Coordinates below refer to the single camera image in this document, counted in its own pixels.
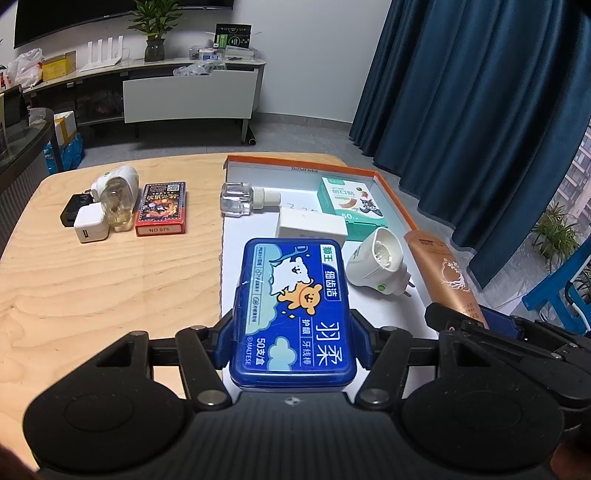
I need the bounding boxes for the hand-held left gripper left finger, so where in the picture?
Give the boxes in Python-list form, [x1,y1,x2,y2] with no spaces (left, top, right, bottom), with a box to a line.
[81,308,237,411]

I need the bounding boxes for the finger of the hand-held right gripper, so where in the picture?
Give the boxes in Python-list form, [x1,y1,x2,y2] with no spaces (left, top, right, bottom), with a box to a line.
[462,308,578,361]
[425,302,489,332]

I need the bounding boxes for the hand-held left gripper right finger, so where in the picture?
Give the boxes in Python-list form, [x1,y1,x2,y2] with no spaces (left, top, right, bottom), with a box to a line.
[348,308,509,411]

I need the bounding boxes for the brown tube white cap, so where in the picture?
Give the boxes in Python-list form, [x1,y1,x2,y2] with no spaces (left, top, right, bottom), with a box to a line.
[404,231,490,330]

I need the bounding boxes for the blue tin box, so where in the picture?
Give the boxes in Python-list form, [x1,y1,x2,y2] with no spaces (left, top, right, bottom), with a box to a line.
[229,237,358,393]

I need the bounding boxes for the white adapter box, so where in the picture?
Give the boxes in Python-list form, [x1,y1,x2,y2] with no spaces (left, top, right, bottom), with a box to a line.
[277,210,348,240]

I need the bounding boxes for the clear glass bottle white cap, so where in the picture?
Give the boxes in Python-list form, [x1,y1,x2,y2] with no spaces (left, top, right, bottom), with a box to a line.
[220,182,282,217]

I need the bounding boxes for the green white bandage box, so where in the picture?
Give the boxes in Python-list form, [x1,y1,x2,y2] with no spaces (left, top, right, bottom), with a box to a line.
[316,176,389,242]

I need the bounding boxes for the dark red playing card box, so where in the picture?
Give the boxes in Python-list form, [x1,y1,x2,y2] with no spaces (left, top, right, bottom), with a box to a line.
[135,181,188,237]

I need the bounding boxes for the orange white cardboard box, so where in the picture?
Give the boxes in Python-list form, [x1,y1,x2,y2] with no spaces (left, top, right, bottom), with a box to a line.
[217,154,444,342]

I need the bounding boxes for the white charger cube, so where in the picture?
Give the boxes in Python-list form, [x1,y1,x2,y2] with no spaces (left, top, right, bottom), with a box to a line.
[73,204,112,244]

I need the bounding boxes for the white plug-in repeller with bottle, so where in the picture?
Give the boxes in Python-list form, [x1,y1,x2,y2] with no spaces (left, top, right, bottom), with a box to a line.
[90,166,140,233]

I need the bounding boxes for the black charger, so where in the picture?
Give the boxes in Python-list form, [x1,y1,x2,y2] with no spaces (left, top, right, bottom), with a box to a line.
[60,193,95,227]

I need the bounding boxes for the blue metal rack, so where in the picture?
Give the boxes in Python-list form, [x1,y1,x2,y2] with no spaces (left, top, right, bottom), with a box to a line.
[522,240,591,333]

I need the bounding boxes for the potted plant behind window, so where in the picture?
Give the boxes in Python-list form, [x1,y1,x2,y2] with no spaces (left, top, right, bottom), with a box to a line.
[531,203,583,273]

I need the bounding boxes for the blue curtain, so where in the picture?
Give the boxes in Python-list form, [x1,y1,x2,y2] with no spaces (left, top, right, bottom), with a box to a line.
[348,0,591,289]

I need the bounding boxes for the white media console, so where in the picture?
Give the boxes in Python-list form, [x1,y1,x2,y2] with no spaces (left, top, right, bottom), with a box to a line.
[23,60,267,145]

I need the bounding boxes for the blue plastic bag pile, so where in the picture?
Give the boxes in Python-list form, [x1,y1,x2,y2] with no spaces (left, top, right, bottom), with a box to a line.
[43,133,86,175]

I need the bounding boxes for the white brown cardboard box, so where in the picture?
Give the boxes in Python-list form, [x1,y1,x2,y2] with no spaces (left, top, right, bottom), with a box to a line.
[53,110,78,145]

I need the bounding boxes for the black curved desk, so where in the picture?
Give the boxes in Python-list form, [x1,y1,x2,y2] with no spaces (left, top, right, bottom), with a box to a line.
[0,107,58,241]

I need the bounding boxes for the clear plastic packaging pile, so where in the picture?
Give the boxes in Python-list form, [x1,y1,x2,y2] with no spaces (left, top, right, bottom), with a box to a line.
[173,44,259,77]

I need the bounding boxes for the black green box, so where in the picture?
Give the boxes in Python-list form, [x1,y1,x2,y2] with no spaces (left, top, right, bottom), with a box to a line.
[213,23,252,49]

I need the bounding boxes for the white router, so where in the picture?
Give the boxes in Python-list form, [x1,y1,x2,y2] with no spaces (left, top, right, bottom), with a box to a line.
[81,34,125,72]

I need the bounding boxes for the green plant in glass vase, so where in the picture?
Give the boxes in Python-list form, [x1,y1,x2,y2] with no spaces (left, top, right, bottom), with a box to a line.
[131,0,183,63]

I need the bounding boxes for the yellow cardboard box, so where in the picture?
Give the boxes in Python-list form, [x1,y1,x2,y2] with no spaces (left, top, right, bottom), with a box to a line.
[41,51,77,81]

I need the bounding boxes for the white plastic bag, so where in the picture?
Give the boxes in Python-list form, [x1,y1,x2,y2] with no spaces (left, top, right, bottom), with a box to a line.
[7,48,44,88]

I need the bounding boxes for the black wall television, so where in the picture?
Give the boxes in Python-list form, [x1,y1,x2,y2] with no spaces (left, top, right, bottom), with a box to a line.
[14,0,235,49]

